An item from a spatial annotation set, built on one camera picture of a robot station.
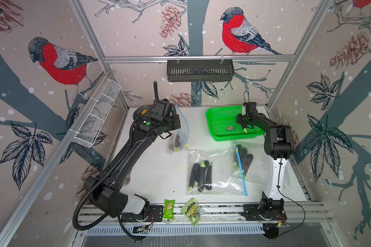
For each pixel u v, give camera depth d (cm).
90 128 85
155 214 73
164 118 54
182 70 107
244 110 93
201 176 82
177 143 87
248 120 84
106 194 38
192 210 74
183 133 78
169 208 74
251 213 73
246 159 87
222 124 110
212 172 87
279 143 60
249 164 87
